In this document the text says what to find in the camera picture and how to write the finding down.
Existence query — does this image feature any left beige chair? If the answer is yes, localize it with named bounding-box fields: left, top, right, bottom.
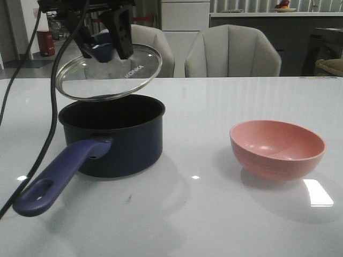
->
left=130, top=24, right=176, bottom=79

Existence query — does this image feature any glass lid with blue knob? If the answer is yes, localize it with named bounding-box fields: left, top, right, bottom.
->
left=56, top=32, right=162, bottom=102

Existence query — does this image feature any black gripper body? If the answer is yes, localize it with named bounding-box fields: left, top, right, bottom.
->
left=38, top=0, right=135, bottom=12

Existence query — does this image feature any fruit plate on counter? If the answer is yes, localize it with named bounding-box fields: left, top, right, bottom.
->
left=272, top=0, right=296, bottom=13

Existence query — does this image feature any beige chair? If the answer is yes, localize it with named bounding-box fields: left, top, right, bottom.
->
left=130, top=24, right=176, bottom=79
left=184, top=25, right=281, bottom=78

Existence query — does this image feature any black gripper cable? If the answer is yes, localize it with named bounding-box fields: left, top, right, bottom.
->
left=0, top=0, right=91, bottom=220

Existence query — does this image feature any grey counter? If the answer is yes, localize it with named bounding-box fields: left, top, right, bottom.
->
left=210, top=12, right=342, bottom=77

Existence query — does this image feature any dark blue saucepan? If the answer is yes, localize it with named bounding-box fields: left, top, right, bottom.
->
left=13, top=94, right=166, bottom=217

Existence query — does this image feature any white cabinet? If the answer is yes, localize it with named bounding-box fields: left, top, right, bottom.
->
left=161, top=1, right=210, bottom=78

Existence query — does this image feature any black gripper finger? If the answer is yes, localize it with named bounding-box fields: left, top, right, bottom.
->
left=63, top=11, right=94, bottom=58
left=99, top=6, right=133, bottom=59

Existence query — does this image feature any pink bowl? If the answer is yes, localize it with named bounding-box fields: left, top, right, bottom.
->
left=229, top=120, right=326, bottom=181

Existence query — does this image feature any right beige chair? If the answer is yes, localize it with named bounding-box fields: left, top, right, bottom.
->
left=184, top=25, right=281, bottom=78

